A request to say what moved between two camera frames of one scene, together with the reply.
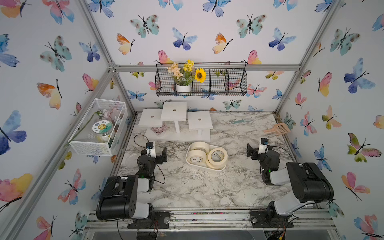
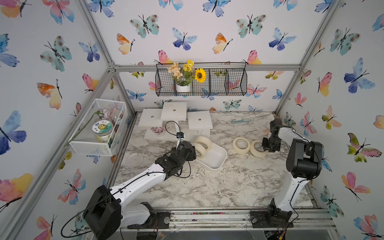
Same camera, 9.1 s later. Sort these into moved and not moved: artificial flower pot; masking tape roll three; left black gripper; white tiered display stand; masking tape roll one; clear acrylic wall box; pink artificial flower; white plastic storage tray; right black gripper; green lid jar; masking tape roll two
Moved: masking tape roll two; masking tape roll one; left black gripper; right black gripper; white plastic storage tray; masking tape roll three
Not moved: artificial flower pot; green lid jar; pink artificial flower; white tiered display stand; clear acrylic wall box
